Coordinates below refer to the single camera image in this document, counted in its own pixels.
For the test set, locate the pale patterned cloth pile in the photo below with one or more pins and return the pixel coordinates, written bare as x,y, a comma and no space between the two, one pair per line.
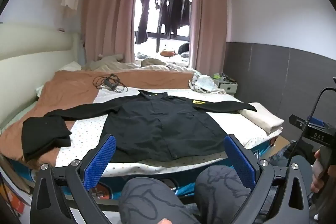
204,83

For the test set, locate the orange item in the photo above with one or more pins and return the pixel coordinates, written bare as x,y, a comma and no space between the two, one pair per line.
167,53

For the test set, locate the bed with cartoon mattress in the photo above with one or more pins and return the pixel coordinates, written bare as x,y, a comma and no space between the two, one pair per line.
262,151

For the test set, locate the white nightstand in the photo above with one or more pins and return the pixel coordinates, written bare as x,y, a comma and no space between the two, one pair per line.
228,86

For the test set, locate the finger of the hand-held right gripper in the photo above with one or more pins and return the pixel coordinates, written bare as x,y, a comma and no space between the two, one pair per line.
319,124
298,123

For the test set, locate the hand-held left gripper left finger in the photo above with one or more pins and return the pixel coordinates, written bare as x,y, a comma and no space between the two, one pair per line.
101,161

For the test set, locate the person's right leg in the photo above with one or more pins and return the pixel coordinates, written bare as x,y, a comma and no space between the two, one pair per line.
218,187

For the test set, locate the long dark hanging coat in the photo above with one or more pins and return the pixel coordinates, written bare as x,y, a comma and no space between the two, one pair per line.
143,19

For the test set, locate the orange-brown blanket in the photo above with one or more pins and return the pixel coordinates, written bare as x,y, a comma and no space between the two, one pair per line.
71,87

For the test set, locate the black bag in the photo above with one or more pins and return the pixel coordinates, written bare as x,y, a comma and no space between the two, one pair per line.
183,48

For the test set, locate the folded black clothes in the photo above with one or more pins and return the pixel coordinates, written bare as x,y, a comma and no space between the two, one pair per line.
44,134

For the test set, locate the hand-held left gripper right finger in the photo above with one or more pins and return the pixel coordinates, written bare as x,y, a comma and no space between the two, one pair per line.
240,161

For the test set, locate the crumpled beige duvet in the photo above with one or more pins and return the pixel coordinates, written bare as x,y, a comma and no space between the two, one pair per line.
118,64

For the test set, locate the folded beige cloth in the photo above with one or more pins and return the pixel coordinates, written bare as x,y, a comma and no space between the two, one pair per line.
262,119

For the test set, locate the green item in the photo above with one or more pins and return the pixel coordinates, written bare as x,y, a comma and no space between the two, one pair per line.
216,76

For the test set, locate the person's right hand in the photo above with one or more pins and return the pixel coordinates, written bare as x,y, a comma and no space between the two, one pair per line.
317,174

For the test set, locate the white pillow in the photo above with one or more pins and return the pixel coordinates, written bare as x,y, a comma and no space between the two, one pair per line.
69,67

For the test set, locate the dark hanging garment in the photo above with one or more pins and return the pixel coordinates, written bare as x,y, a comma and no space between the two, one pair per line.
176,15
164,14
185,11

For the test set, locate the white floral bed sheet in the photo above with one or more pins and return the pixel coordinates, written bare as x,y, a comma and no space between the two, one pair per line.
86,134

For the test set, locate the cream padded headboard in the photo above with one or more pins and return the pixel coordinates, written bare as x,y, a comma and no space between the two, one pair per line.
34,56

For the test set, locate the black jacket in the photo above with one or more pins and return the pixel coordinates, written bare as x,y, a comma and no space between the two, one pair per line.
162,129

